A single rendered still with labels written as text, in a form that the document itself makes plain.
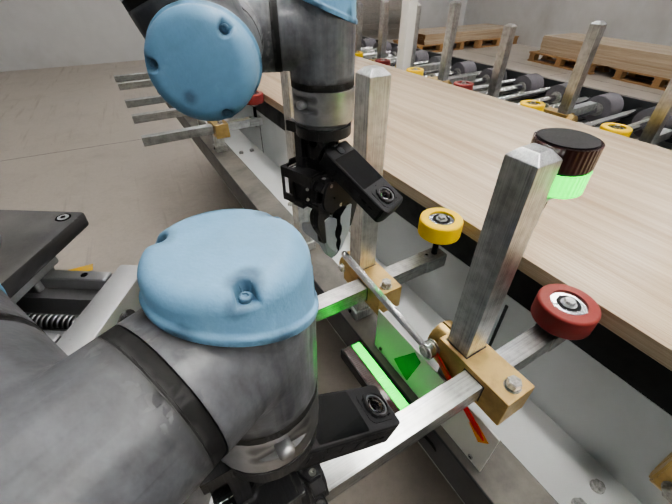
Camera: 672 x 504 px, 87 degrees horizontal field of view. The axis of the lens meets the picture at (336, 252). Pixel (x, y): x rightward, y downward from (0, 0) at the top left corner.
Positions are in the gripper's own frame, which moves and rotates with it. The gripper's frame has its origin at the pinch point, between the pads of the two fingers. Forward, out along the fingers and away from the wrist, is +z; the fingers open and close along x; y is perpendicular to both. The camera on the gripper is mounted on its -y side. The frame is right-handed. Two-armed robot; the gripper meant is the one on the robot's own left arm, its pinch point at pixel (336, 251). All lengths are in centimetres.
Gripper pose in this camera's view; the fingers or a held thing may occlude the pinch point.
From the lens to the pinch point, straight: 56.6
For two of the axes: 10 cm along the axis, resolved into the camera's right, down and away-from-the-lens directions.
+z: 0.0, 7.8, 6.2
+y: -7.7, -4.0, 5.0
